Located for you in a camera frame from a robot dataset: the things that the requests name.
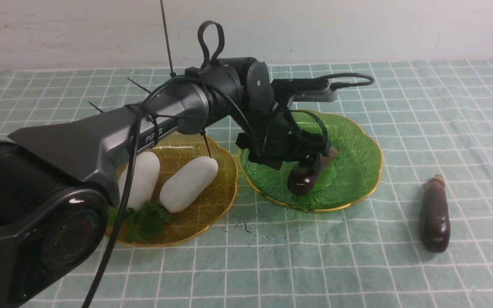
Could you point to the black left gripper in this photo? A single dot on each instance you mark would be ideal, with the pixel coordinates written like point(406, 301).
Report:
point(272, 135)

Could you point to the dark purple eggplant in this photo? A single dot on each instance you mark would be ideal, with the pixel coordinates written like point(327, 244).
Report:
point(302, 181)
point(434, 222)

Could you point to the white radish with green leaves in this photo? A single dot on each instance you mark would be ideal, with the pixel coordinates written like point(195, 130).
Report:
point(177, 194)

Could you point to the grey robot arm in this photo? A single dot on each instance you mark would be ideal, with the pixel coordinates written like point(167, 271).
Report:
point(69, 142)

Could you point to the green glass plate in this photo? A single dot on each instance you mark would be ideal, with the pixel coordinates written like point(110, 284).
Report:
point(352, 176)

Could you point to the amber glass plate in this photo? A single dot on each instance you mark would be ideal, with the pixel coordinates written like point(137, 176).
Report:
point(213, 203)

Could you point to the green checkered tablecloth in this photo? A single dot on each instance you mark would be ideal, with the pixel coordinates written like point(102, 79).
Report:
point(429, 118)

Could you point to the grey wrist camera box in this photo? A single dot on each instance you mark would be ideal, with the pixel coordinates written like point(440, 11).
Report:
point(320, 91)

